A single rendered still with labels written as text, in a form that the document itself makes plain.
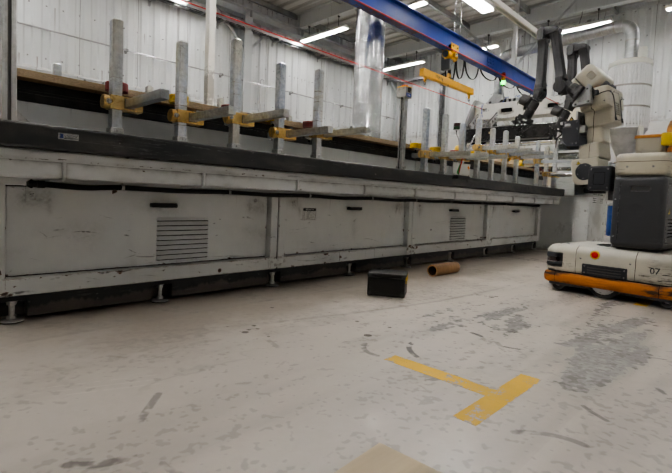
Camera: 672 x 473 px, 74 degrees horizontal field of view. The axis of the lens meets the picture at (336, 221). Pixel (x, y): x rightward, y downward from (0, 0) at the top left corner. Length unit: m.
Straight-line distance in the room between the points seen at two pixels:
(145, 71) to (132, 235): 7.88
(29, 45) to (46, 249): 7.50
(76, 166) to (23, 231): 0.35
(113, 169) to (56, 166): 0.18
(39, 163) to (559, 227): 5.16
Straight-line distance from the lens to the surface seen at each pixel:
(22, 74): 1.95
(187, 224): 2.21
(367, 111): 7.45
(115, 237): 2.10
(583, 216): 5.61
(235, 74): 2.10
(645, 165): 2.92
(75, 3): 9.74
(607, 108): 3.22
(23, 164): 1.78
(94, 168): 1.83
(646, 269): 2.87
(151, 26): 10.17
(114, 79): 1.86
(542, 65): 3.26
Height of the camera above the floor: 0.51
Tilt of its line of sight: 3 degrees down
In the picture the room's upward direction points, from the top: 2 degrees clockwise
